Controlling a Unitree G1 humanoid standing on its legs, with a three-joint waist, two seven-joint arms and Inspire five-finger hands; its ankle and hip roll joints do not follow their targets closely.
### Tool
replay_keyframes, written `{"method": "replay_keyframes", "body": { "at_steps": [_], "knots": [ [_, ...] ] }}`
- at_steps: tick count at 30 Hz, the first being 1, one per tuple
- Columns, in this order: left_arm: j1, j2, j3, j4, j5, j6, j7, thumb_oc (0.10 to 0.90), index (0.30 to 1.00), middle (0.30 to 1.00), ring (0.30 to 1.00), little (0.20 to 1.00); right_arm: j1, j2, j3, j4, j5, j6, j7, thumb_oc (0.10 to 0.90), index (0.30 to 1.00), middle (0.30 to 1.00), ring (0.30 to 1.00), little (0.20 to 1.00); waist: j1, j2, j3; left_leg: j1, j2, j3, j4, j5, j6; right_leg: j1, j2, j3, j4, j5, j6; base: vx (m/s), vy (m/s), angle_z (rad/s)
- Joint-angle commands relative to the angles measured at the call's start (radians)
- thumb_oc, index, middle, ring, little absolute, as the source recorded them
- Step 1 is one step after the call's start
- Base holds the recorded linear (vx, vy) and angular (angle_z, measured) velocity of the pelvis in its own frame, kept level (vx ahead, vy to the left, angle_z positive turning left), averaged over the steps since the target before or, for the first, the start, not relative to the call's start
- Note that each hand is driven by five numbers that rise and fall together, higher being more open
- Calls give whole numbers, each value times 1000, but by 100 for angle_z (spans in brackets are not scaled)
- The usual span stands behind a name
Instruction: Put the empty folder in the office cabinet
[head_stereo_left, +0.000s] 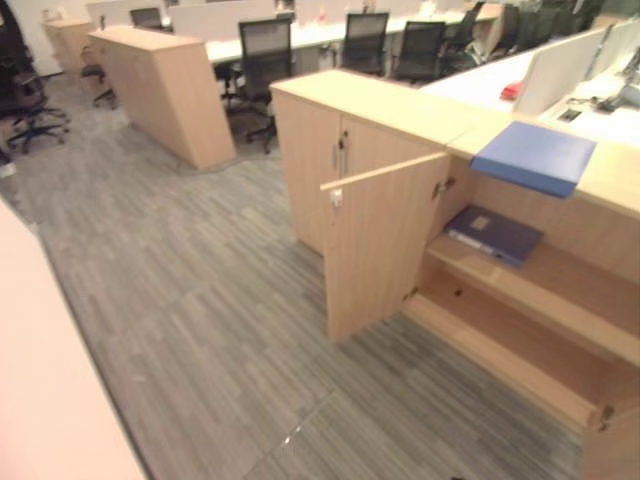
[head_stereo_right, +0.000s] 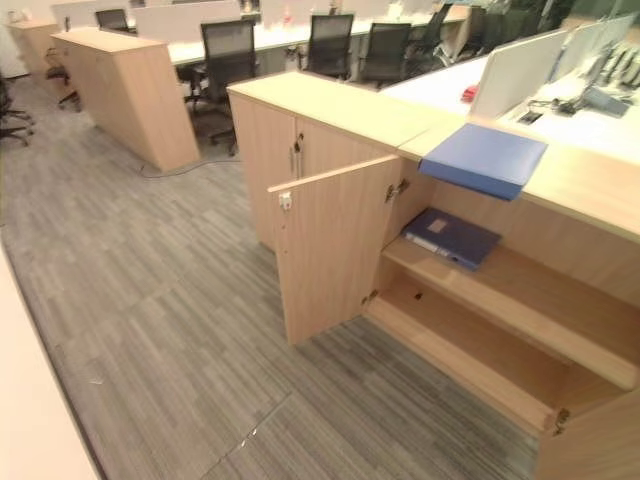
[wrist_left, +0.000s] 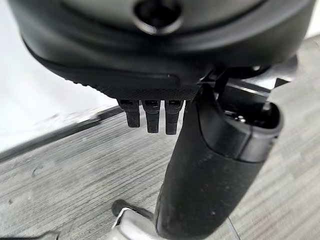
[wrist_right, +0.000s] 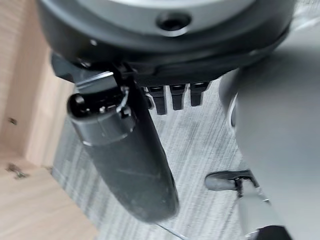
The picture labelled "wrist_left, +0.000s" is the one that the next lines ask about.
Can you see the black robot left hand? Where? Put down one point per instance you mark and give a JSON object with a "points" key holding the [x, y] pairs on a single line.
{"points": [[155, 57]]}

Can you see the silver robot leg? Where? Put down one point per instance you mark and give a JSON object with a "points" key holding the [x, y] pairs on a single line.
{"points": [[130, 227]]}

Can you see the dark wall baseboard strip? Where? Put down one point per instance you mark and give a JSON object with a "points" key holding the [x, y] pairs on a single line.
{"points": [[62, 130]]}

